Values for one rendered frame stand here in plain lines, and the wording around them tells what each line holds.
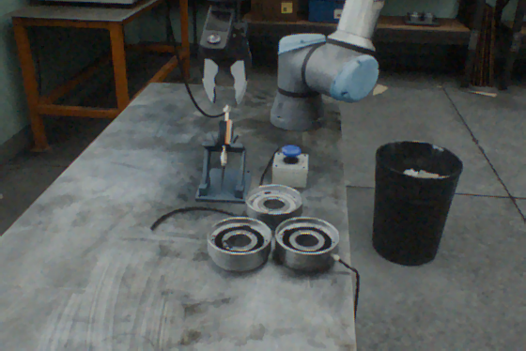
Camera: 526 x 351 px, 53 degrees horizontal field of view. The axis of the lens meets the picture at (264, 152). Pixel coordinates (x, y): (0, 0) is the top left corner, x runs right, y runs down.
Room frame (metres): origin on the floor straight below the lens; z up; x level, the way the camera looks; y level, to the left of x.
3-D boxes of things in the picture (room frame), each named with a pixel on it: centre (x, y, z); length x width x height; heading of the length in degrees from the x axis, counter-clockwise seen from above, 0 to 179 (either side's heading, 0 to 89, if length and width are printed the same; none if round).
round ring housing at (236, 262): (0.71, 0.04, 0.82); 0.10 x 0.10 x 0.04
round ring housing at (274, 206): (0.83, -0.02, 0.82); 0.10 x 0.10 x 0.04
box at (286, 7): (4.42, -0.07, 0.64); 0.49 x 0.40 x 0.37; 89
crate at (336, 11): (4.39, -0.60, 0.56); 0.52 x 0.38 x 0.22; 81
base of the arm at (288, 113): (1.31, -0.09, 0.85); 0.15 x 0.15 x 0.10
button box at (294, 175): (0.98, -0.06, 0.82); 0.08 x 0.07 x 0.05; 174
